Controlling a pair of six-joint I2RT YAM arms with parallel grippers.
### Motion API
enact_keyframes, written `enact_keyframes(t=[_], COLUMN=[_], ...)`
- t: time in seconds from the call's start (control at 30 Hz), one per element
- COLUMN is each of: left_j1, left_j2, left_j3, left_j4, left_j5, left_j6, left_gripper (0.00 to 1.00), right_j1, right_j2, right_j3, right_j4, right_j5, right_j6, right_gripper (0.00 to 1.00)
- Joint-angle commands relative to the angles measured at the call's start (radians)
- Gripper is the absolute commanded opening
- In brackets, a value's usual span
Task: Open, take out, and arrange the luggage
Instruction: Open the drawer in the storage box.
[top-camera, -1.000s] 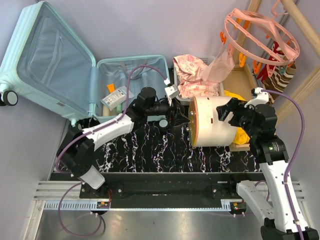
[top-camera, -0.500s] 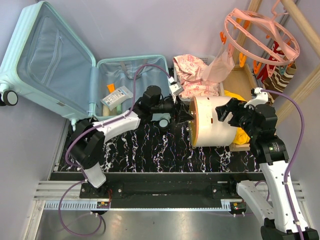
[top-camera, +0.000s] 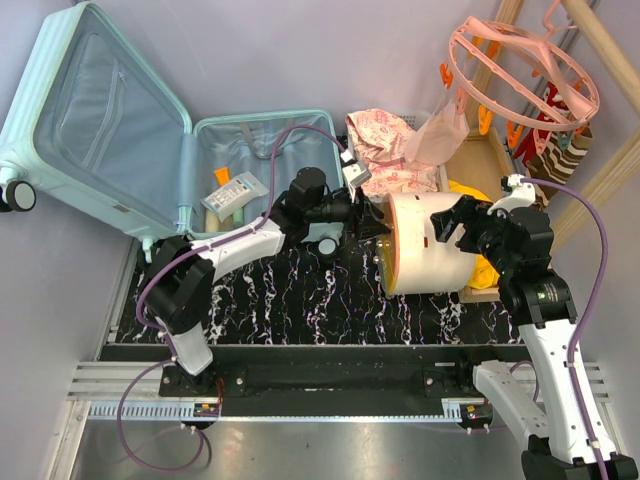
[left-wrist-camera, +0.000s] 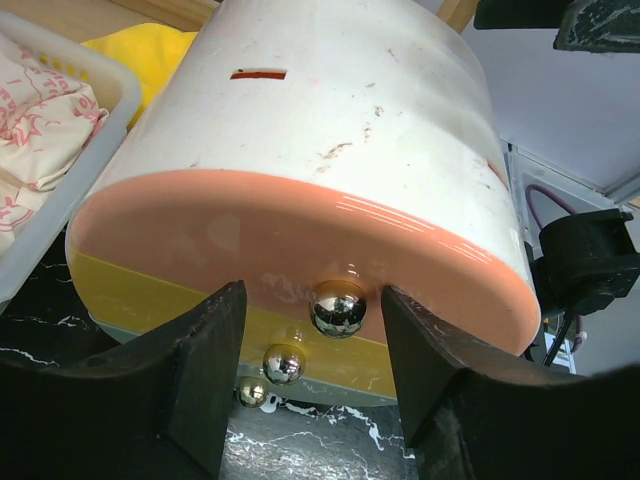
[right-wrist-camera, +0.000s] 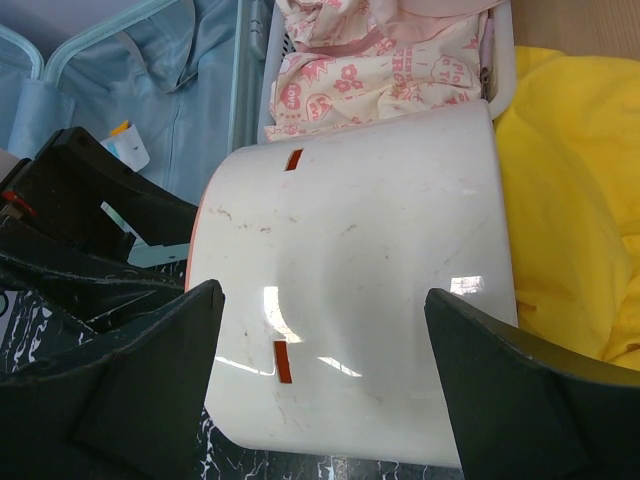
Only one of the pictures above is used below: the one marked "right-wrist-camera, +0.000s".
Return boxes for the black marble pattern mat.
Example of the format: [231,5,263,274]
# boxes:
[1,289,464,479]

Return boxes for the white perforated plastic basket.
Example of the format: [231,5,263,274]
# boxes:
[255,0,516,146]

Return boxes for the light blue hard-shell suitcase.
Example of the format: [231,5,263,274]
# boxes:
[0,0,281,266]

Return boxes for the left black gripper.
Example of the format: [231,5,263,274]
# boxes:
[1,127,197,340]

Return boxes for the white toiletry pack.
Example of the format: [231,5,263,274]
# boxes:
[100,121,150,172]

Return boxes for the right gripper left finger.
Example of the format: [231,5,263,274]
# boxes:
[1,280,225,479]

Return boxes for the cream pink-print cloth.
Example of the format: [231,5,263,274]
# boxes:
[263,0,496,143]

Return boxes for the yellow cloth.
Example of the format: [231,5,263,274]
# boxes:
[495,47,639,369]

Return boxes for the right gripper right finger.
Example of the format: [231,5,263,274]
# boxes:
[424,289,639,479]

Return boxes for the white round drum box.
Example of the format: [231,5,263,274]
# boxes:
[186,100,517,467]

